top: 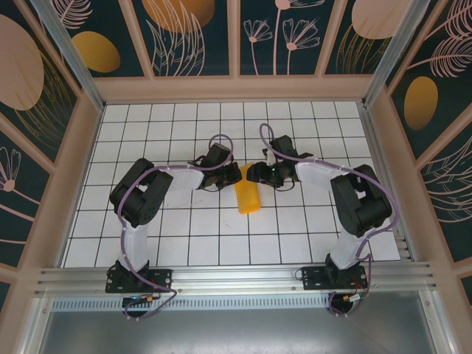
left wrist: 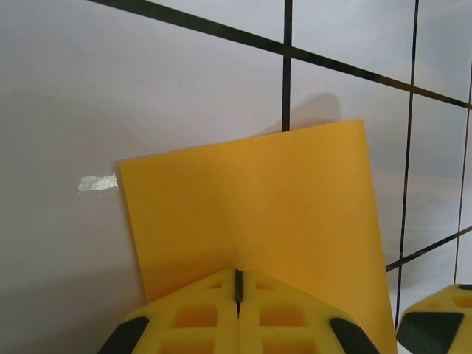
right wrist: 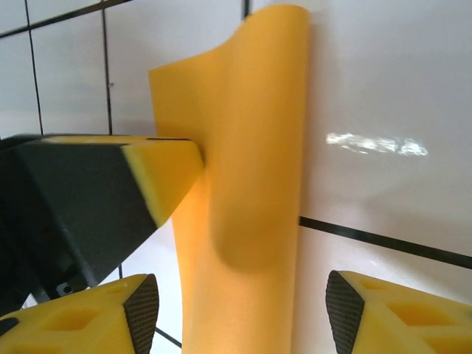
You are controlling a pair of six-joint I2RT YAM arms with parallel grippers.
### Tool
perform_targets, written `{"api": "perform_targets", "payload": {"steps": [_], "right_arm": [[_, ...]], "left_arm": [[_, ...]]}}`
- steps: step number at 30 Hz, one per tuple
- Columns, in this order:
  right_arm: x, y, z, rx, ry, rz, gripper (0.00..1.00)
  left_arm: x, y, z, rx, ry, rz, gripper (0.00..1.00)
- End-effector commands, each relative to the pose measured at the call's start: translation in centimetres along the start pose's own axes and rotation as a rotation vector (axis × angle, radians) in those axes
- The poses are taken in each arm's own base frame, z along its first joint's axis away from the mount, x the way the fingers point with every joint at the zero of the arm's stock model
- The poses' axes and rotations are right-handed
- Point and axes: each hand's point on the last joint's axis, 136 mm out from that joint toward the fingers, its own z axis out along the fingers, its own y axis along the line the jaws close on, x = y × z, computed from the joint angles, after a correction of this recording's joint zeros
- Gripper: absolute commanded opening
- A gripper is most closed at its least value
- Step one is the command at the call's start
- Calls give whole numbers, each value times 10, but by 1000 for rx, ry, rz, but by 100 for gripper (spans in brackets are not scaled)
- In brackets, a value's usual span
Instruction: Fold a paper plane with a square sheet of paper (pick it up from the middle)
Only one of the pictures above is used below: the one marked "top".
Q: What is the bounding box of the aluminium side rail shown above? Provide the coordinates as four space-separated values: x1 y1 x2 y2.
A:
358 102 420 263

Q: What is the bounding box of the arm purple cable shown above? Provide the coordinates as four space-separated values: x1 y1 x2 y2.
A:
117 133 237 322
259 123 401 318

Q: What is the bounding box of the grey metal panel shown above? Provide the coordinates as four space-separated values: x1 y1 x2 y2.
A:
35 308 440 354

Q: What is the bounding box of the aluminium frame post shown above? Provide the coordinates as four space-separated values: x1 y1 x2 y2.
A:
30 0 108 114
361 0 435 110

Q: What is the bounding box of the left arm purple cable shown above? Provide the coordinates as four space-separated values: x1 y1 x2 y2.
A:
117 133 237 322

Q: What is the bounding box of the white grid mat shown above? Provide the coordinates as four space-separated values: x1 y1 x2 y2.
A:
58 102 403 268

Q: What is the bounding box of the long aluminium mounting rail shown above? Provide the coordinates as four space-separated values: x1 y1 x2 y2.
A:
35 260 440 297

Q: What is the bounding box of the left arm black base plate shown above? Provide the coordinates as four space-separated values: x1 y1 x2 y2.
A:
105 268 173 294

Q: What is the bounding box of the slotted grey cable duct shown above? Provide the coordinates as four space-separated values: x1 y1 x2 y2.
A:
51 296 335 311

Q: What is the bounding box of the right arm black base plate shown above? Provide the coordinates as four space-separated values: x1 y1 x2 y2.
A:
301 265 368 291

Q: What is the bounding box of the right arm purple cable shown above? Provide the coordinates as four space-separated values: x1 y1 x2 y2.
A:
259 123 401 318

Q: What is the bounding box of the orange cloth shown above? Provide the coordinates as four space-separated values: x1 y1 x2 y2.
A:
234 164 261 215

